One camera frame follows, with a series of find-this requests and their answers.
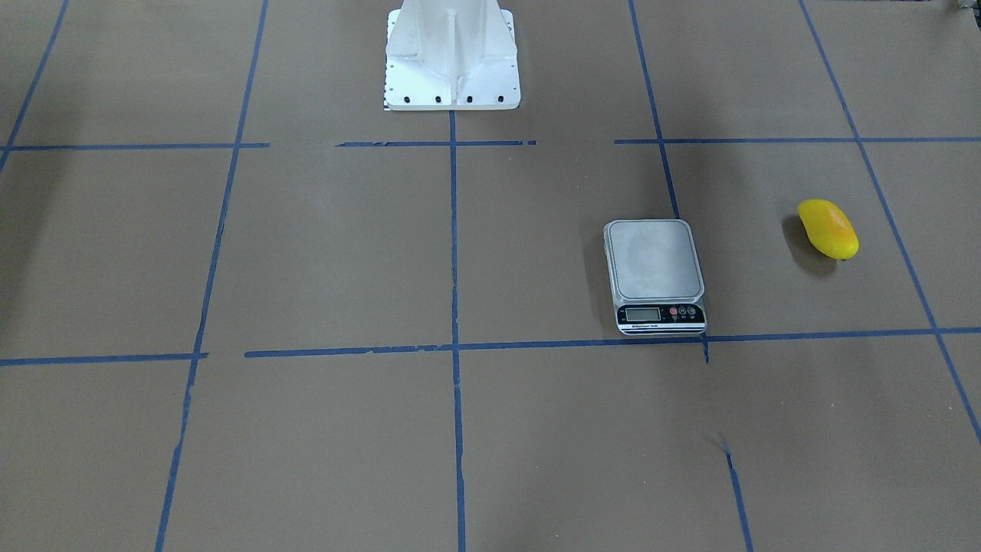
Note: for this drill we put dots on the silver digital kitchen scale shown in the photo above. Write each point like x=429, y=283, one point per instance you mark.
x=656, y=284

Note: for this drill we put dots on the yellow orange mango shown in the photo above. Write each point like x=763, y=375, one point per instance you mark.
x=828, y=229

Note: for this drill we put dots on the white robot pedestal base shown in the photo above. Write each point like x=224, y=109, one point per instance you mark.
x=451, y=55

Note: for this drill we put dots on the brown paper table mat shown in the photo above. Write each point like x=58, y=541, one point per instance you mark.
x=246, y=308

